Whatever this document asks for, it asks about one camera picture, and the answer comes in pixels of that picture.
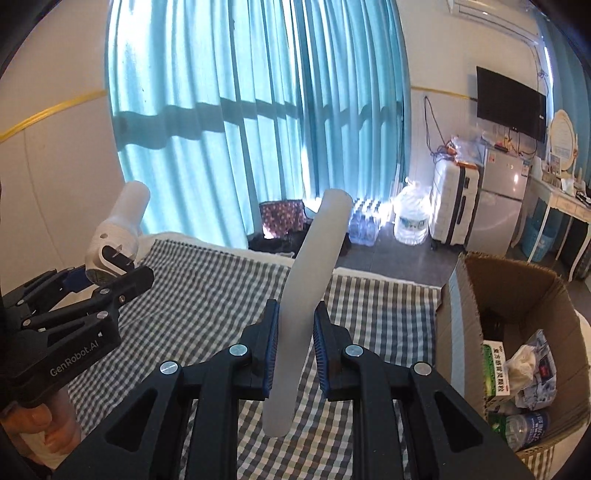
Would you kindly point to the white air conditioner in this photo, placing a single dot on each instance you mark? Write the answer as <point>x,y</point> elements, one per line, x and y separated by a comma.
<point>516,13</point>

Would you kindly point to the white suitcase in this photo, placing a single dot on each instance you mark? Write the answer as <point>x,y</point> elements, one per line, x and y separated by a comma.
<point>453,199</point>

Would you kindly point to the teal corner curtain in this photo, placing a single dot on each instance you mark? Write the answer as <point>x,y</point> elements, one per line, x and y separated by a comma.
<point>570,85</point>

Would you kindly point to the green 999 medicine box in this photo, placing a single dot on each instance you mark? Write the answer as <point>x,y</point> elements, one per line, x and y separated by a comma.
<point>496,377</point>

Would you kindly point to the black shoes pile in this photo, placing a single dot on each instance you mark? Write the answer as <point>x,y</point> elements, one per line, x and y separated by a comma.
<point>290,243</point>

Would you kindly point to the white cylindrical bottle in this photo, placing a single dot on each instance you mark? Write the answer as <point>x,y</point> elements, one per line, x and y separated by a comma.
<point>115,242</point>

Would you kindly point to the purple dotted bag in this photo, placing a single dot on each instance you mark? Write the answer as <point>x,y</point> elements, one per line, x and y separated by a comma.
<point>281,217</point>

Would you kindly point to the silver mini fridge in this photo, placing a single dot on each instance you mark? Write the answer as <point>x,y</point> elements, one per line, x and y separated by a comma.
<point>502,188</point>

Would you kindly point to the person's left hand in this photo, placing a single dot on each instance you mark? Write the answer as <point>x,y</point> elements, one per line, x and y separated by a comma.
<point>44,433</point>

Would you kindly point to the white vanity table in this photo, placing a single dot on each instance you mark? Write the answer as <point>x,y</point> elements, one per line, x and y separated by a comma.
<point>569,207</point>

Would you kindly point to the bottled water pack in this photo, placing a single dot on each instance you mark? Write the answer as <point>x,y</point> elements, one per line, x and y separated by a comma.
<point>367,219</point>

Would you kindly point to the black wall television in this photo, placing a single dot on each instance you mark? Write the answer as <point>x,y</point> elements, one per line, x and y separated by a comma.
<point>509,103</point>

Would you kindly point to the white plastic tube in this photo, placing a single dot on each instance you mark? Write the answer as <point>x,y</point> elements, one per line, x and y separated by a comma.
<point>306,284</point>

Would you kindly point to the navy white wipes pack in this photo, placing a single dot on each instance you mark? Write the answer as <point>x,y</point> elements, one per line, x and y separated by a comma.
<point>533,374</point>

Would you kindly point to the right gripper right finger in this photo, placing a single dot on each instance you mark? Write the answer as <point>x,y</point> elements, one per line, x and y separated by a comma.
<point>408,422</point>

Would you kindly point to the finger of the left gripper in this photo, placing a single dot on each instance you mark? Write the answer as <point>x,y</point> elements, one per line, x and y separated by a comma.
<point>103,304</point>
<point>40,294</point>

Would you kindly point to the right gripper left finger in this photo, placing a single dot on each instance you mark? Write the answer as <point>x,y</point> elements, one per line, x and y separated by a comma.
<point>182,422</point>

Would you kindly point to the cardboard box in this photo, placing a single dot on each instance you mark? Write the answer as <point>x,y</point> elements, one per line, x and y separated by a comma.
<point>486,292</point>

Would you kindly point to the large water jug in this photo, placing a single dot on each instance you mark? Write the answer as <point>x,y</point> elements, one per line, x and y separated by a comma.
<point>412,210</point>

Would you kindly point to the oval vanity mirror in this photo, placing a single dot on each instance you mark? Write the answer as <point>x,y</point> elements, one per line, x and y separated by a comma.
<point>562,143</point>

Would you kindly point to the teal window curtain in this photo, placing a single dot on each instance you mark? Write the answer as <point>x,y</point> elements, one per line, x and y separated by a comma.
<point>219,106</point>

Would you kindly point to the clear floss pick jar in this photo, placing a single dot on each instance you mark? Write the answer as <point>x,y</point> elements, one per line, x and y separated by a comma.
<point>520,431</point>

